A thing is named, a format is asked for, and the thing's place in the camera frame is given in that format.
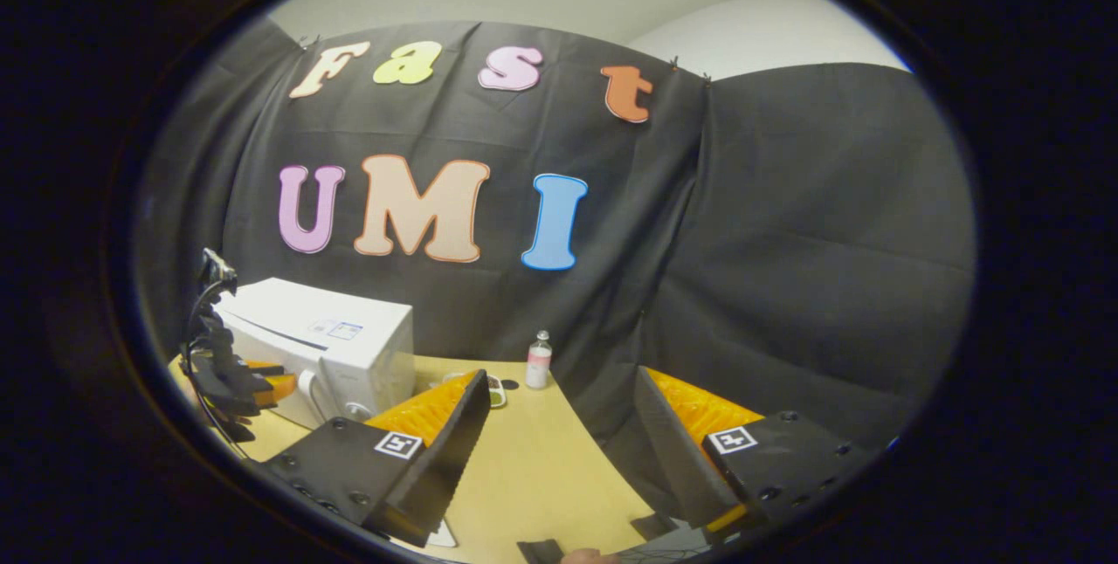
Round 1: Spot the white microwave oven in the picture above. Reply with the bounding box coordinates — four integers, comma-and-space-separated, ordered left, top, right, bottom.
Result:
214, 277, 417, 430

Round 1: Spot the small pink label bottle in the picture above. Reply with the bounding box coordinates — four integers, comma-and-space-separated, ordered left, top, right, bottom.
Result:
525, 329, 555, 391

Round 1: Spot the white tray of food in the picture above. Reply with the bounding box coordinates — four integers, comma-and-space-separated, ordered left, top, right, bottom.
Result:
441, 371, 508, 410

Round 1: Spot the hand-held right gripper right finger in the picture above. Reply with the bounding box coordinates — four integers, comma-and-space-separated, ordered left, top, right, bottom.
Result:
634, 365, 875, 535

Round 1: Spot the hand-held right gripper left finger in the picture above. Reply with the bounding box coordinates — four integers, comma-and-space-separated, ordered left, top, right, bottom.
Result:
259, 368, 493, 548

